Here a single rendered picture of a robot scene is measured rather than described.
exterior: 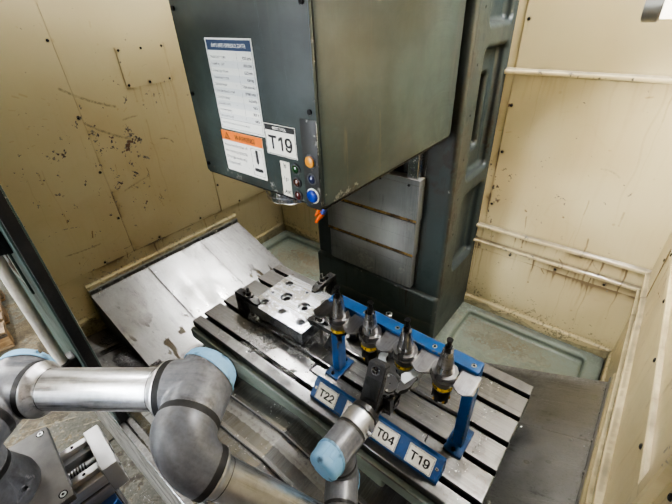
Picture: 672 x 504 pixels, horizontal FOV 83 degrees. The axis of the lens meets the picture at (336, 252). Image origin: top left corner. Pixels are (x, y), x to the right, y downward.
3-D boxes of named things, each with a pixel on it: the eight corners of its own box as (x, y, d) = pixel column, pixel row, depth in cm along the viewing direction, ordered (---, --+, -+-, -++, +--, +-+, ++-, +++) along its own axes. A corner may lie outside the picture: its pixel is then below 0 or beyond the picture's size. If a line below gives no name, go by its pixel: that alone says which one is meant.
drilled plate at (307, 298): (303, 343, 140) (301, 334, 137) (251, 312, 156) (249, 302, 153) (341, 309, 154) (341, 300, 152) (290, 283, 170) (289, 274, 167)
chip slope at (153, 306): (180, 399, 160) (162, 356, 145) (108, 330, 196) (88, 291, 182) (320, 290, 216) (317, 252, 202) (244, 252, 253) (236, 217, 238)
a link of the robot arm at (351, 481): (326, 518, 87) (319, 494, 81) (330, 467, 96) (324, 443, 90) (360, 519, 86) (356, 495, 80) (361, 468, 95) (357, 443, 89)
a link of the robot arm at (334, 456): (310, 470, 85) (304, 448, 81) (340, 432, 92) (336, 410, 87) (337, 492, 81) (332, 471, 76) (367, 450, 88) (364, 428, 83)
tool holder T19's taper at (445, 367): (458, 369, 93) (461, 349, 89) (448, 380, 90) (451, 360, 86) (442, 359, 95) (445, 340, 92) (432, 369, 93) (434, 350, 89)
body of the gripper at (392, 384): (378, 384, 102) (351, 418, 95) (377, 363, 97) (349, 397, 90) (403, 399, 98) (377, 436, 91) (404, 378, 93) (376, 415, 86)
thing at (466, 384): (470, 401, 87) (471, 399, 86) (448, 389, 90) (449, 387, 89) (482, 381, 91) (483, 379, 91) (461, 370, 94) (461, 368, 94)
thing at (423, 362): (426, 377, 93) (427, 375, 92) (407, 367, 96) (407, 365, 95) (440, 359, 97) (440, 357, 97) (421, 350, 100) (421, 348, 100)
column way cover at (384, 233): (410, 291, 169) (419, 181, 140) (328, 256, 194) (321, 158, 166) (416, 285, 172) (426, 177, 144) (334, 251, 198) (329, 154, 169)
